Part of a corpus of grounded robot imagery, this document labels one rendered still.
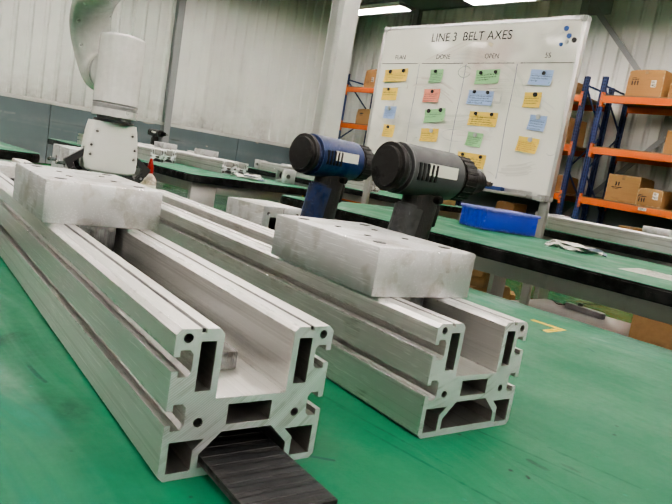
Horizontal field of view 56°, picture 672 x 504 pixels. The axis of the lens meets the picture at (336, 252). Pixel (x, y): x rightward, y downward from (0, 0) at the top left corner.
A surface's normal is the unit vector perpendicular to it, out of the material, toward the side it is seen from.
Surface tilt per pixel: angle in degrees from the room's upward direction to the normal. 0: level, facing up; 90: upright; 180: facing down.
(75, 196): 90
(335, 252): 90
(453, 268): 90
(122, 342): 90
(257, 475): 0
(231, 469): 0
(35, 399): 0
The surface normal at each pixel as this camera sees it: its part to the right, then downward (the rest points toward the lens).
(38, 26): 0.66, 0.21
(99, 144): 0.48, 0.20
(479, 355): -0.80, -0.05
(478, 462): 0.17, -0.98
